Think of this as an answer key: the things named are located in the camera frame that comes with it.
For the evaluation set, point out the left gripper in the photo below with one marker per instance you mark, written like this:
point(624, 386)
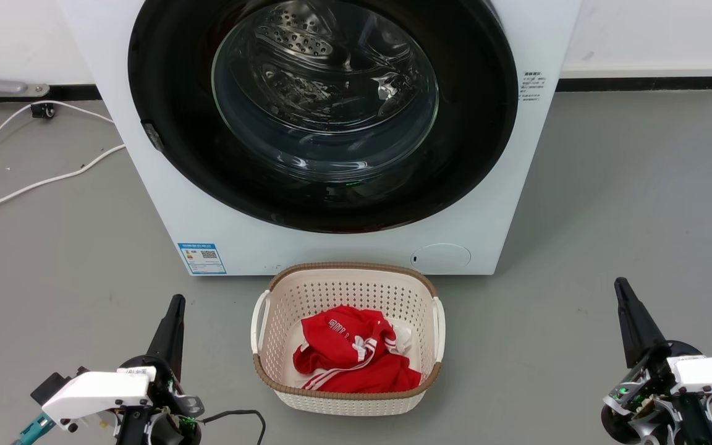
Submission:
point(170, 426)

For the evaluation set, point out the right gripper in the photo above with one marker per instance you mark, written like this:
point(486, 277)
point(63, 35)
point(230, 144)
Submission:
point(646, 402)

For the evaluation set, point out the black round washer door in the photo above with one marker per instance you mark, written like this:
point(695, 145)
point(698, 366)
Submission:
point(467, 154)

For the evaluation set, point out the white front-load washing machine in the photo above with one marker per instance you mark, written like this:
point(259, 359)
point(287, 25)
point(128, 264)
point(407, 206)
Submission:
point(343, 253)

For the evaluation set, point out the blue energy label sticker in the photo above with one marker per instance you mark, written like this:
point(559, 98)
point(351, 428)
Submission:
point(203, 258)

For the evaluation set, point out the red white-striped garment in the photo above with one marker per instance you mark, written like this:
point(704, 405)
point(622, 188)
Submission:
point(343, 352)

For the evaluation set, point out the cream perforated laundry basket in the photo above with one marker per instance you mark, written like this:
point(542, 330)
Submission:
point(343, 290)

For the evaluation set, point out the round white filter cover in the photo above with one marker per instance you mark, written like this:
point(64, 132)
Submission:
point(441, 258)

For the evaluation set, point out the white garment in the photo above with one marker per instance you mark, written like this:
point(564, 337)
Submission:
point(404, 339)

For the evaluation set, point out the printed text sticker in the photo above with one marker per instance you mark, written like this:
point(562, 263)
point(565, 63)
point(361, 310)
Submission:
point(531, 86)

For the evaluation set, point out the steel perforated washer drum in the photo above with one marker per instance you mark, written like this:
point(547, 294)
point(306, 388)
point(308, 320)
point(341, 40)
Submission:
point(306, 43)

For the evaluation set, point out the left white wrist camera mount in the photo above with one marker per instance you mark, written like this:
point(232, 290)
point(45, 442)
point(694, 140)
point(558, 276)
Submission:
point(96, 392)

